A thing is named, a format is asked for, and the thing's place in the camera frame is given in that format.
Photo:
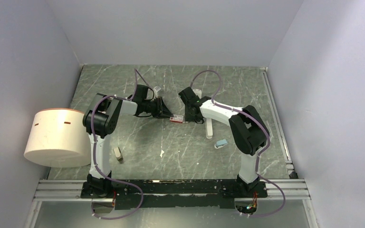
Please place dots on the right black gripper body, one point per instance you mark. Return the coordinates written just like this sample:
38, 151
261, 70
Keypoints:
188, 116

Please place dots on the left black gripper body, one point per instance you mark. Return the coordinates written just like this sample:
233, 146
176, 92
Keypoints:
154, 107

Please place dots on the red staple box sleeve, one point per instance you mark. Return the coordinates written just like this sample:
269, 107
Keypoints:
177, 119

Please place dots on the long white stapler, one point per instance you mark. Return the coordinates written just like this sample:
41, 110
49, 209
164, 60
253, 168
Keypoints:
208, 128

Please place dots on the small blue stapler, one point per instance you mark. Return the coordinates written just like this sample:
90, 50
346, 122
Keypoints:
220, 143

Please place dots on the small beige stapler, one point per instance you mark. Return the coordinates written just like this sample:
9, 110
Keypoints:
118, 154

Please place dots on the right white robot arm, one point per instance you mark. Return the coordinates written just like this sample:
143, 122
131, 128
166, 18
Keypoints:
249, 131

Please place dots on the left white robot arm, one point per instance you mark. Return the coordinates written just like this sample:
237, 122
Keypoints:
100, 120

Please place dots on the white cylindrical container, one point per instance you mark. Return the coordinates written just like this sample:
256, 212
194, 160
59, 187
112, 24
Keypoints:
58, 139

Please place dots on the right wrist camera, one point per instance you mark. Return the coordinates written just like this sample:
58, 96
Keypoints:
198, 92

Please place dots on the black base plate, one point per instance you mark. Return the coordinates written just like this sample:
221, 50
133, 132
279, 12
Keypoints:
172, 201

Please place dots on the aluminium frame rail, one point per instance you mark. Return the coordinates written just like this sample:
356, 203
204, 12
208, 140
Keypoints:
65, 190

